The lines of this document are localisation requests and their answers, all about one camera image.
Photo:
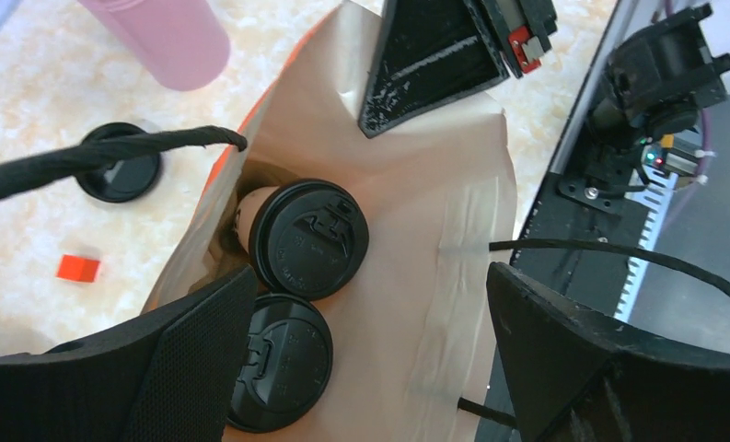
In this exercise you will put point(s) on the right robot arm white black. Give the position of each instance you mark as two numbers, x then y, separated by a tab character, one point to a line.
663	72

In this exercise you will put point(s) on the white paper cup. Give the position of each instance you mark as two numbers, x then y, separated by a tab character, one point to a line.
247	210

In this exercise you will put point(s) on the orange paper bag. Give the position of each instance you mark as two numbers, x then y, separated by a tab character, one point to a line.
412	328

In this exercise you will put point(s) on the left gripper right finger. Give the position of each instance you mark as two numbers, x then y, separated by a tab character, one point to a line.
641	386

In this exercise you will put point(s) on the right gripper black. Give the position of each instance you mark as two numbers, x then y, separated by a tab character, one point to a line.
433	53

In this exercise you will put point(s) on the pink straw holder cup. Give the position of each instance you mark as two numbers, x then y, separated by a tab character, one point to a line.
181	43

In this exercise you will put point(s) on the black cup lid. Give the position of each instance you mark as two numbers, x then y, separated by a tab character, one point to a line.
125	180
309	239
287	368

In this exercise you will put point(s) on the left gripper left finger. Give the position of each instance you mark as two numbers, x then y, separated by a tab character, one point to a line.
167	375

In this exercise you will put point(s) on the small orange cube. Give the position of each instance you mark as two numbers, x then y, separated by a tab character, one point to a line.
77	269

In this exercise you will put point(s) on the white toothed cable rail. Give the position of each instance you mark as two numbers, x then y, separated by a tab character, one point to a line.
656	199

